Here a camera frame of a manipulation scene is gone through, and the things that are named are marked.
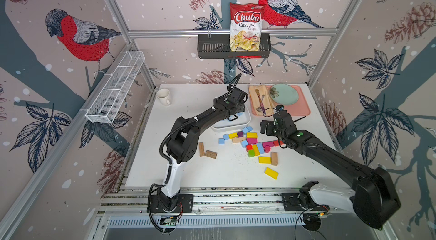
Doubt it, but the white wire wall basket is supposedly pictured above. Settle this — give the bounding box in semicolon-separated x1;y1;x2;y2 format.
85;51;145;124

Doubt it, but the yellow block top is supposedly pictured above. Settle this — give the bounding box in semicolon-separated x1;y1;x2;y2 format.
246;132;258;139

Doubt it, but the green ceramic plate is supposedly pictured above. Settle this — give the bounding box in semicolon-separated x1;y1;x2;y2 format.
269;84;299;106

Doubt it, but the white ceramic mug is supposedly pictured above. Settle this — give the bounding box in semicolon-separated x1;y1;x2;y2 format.
157;89;171;106

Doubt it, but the red block right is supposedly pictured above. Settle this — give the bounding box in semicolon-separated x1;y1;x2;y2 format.
273;140;284;147

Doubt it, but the black wall basket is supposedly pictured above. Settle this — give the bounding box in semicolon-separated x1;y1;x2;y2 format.
197;34;271;59

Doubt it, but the green block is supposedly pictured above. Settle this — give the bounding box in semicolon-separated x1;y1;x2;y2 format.
248;150;255;158

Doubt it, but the Chuba cassava chips bag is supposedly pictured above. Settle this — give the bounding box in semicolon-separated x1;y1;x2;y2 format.
229;3;265;52

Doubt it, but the pink plastic tray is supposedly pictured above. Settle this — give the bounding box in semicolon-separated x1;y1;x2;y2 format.
266;85;311;116

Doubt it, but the yellow block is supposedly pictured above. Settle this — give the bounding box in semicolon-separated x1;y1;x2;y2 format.
246;132;258;139
258;157;271;164
265;167;279;180

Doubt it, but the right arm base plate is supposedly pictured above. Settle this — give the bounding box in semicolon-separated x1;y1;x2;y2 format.
281;192;330;212

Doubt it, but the white ceramic serving dish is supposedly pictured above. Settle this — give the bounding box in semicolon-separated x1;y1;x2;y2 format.
211;111;251;133

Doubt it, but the brown wooden block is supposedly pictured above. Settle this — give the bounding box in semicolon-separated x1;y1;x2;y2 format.
205;150;218;159

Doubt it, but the metal spoon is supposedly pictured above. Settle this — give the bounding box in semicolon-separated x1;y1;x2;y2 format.
255;89;265;113

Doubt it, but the blue blocks top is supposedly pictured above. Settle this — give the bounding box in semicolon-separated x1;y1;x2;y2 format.
242;126;253;134

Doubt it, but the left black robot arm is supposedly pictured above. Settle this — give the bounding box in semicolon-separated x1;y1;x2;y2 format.
150;85;248;211

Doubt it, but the yellow block middle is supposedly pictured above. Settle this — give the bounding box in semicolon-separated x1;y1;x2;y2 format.
258;157;271;164

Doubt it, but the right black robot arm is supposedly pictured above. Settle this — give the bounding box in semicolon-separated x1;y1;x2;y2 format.
260;110;401;229

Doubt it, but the wooden block right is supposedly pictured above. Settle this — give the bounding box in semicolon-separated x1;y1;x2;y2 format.
270;152;279;166

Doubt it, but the beige cloth napkin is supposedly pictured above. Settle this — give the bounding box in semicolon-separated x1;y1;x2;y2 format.
249;85;275;116

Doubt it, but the long wooden block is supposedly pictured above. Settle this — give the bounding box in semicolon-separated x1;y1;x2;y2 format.
198;142;205;157

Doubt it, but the yellow block front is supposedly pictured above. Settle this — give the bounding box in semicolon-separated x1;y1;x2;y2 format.
265;167;279;180

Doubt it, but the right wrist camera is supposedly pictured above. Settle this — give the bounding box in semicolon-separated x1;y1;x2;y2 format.
275;105;285;112

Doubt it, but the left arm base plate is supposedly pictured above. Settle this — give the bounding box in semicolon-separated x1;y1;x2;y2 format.
147;194;194;213

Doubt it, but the pale wooden flat block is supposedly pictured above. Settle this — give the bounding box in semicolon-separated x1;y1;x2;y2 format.
232;137;246;144

